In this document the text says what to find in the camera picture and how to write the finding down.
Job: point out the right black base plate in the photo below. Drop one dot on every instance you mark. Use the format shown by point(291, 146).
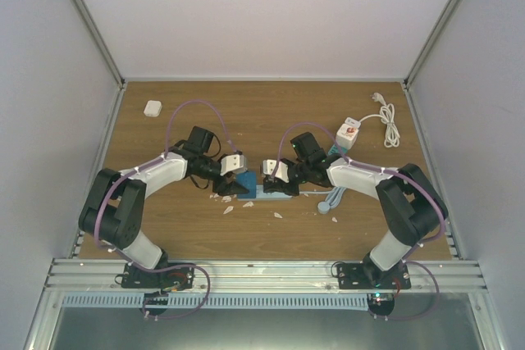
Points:
point(359, 276)

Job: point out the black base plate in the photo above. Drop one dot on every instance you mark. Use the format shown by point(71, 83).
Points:
point(179, 277)
point(359, 276)

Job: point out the aluminium front rail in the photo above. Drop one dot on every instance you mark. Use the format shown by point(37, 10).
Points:
point(453, 276)

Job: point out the white cube socket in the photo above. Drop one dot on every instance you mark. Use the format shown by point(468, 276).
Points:
point(347, 134)

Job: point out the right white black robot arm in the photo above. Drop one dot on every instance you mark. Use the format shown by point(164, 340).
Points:
point(413, 210)

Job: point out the left aluminium frame post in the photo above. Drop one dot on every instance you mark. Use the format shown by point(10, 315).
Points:
point(91, 26)

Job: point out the grey slotted cable duct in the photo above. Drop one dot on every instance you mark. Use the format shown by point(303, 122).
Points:
point(188, 301)

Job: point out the right aluminium frame post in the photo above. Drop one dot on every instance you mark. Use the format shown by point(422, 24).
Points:
point(437, 30)

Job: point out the aluminium frame post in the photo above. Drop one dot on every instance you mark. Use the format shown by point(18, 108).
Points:
point(91, 26)
point(437, 30)

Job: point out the light blue power strip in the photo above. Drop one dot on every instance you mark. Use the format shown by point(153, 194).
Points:
point(257, 194)

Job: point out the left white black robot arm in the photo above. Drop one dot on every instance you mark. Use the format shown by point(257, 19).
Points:
point(113, 211)

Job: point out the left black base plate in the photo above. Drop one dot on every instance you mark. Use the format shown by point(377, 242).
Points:
point(179, 277)

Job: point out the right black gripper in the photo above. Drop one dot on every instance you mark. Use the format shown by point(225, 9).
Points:
point(281, 187)

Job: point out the blue cube plug adapter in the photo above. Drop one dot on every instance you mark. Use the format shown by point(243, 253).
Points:
point(248, 180)

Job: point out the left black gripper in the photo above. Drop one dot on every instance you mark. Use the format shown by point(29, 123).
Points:
point(228, 188)

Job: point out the white square plug adapter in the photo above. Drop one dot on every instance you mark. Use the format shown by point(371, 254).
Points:
point(153, 108)

